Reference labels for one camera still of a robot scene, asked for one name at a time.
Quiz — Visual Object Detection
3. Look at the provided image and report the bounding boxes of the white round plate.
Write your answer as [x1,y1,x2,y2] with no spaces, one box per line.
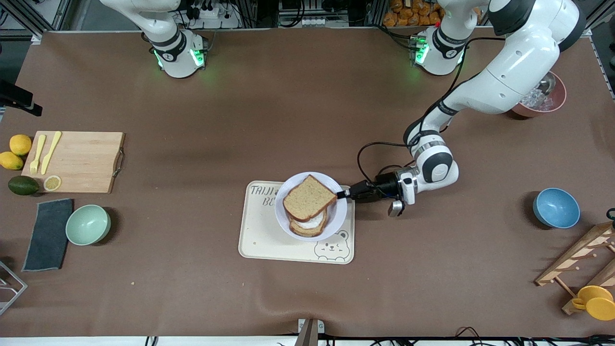
[274,172,348,242]

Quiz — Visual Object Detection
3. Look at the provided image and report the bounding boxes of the plain brown bread slice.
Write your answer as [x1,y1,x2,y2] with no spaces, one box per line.
[283,174,338,222]

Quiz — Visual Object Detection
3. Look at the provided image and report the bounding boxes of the yellow lemon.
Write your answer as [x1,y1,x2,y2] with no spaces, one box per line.
[0,151,24,171]
[10,135,32,156]

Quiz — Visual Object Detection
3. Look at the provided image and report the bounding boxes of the yellow plastic fork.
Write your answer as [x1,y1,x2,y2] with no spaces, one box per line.
[30,134,47,175]

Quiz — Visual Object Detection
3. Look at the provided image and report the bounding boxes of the yellow plastic knife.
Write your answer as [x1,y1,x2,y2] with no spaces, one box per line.
[41,131,63,175]

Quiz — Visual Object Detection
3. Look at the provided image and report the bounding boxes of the fried egg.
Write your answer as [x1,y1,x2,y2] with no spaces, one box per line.
[294,211,325,229]

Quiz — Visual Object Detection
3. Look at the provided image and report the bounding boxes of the brown bread slice with egg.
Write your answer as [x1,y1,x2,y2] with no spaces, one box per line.
[288,209,330,238]

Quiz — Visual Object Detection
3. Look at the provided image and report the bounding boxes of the green avocado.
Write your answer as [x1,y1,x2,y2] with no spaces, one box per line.
[8,175,40,196]

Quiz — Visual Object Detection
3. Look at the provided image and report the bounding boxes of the wooden cutting board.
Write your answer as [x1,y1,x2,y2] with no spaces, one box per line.
[21,131,126,194]

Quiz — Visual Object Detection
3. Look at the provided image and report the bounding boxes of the cream bear print tray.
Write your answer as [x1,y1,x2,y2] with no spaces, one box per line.
[238,181,356,265]

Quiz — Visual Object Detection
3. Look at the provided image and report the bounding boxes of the dark grey cloth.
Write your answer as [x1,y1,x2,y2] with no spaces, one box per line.
[22,198,74,272]

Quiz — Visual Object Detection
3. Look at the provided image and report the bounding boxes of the mint green bowl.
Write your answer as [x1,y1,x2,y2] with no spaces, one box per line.
[65,204,111,247]

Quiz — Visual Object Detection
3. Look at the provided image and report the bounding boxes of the clear ice cubes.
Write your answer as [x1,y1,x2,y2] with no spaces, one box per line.
[521,86,548,110]

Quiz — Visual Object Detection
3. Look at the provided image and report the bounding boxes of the blue bowl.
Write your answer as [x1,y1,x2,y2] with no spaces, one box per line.
[532,187,581,229]

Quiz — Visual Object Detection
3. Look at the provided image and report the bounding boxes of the pile of orange buns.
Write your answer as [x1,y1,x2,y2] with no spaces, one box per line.
[383,0,445,27]

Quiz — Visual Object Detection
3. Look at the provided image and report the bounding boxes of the white socket strip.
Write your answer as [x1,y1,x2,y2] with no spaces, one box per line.
[279,16,332,28]

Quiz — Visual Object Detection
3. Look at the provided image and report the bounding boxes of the pink bowl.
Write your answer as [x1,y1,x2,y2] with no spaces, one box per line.
[510,71,567,118]

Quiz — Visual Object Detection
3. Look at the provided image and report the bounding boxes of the metal scoop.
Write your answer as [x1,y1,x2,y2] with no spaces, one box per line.
[536,72,558,95]

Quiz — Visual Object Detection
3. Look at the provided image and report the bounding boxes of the wooden cup rack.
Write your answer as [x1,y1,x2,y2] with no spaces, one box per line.
[534,221,615,316]

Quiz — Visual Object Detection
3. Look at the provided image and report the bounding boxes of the white power strip with plugs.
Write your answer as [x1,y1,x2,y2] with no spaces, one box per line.
[185,0,241,29]

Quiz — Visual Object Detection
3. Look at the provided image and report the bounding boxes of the yellow cup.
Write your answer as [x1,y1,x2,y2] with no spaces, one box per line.
[572,285,615,321]

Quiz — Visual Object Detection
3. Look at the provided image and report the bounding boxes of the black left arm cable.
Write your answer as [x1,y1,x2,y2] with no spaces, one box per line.
[357,37,505,185]

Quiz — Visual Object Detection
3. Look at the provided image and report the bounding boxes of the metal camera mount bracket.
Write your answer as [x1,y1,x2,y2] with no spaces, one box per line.
[294,318,325,346]

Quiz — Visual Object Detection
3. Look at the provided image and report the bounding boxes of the metal wire rack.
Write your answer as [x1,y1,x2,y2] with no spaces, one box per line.
[0,261,28,316]

